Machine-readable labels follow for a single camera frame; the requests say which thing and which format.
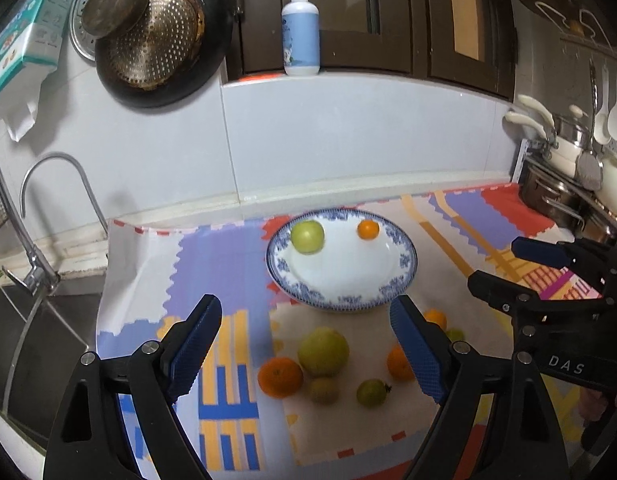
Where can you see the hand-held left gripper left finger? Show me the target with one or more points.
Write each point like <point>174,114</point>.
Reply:
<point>196,350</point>

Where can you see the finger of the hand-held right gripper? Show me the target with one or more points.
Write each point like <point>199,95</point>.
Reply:
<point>538,252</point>
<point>498,292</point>

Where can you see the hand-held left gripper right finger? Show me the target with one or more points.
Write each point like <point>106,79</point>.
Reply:
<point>418,350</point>

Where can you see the medium orange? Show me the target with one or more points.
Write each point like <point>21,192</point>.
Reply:
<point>398,362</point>
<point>436,319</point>

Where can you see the small green lime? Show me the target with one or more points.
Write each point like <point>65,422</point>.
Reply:
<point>455,334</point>

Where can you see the small olive-green fruit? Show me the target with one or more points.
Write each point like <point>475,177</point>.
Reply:
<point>372,392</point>

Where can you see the large orange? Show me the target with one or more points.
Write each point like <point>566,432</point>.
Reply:
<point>280,377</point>

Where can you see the large yellow-green pear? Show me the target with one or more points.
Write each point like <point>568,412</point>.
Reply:
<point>323,351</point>

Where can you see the brown kiwi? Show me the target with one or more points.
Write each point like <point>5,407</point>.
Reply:
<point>322,389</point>

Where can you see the blue patterned white plate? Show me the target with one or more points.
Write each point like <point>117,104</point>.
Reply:
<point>348,270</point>

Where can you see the person's right hand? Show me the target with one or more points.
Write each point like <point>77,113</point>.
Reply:
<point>594,405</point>

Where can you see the stainless steel pot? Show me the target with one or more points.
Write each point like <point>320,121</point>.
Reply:
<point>603,222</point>
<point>543,192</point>

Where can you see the colourful printed table cloth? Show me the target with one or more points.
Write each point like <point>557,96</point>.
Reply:
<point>228,260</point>

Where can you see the glass pot lid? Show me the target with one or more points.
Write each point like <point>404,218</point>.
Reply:
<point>573,127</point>

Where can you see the white saucepan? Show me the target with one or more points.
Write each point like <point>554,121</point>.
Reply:
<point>526,122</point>
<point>536,107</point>

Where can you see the small orange tangerine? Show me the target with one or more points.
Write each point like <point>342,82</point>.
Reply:
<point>368,229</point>

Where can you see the stainless steel sink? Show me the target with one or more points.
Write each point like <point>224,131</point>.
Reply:
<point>43,340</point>

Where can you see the green apple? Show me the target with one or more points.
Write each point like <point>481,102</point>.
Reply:
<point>307,236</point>

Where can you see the chrome kitchen faucet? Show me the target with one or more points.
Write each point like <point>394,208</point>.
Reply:
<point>34,260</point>

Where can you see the black frying pan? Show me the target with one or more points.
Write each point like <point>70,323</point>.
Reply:
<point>208,60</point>

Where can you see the copper perforated colander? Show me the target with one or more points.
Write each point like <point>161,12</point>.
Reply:
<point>153,40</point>

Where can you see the white blue pump bottle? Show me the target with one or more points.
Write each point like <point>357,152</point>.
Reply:
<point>301,25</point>

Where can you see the teal white tissue package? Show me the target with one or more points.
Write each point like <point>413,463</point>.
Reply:
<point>33,35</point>

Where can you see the dark wooden window frame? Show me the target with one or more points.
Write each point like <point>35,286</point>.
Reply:
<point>413,20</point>

